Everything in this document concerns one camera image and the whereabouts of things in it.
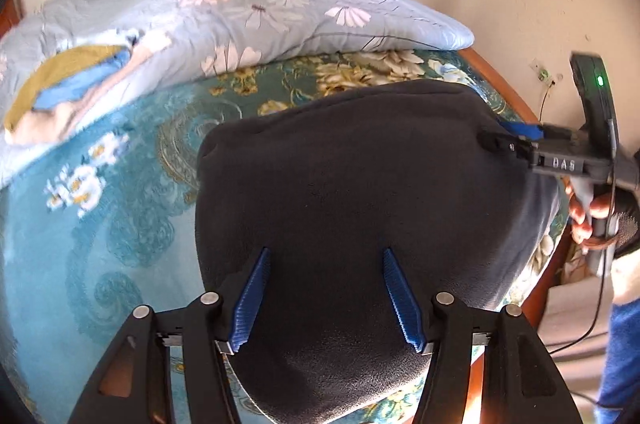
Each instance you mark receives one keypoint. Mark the blue folded garment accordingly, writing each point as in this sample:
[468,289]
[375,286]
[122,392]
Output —
[75,86]

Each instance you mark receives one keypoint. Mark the light blue floral quilt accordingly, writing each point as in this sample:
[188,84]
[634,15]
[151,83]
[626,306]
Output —
[208,38]

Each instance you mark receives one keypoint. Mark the beige fleece garment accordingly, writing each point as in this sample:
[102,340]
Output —
[51,126]

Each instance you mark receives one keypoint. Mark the black and white fleece jacket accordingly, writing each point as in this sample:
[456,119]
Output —
[330,186]

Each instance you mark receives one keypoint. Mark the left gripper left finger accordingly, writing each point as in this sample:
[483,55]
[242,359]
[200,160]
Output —
[132,381]

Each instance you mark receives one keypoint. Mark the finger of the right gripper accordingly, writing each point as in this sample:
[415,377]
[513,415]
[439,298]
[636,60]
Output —
[523,130]

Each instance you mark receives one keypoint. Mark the teal floral bed blanket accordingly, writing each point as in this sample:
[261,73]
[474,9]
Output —
[105,222]

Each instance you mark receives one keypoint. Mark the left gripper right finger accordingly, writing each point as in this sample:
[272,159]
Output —
[521,383]

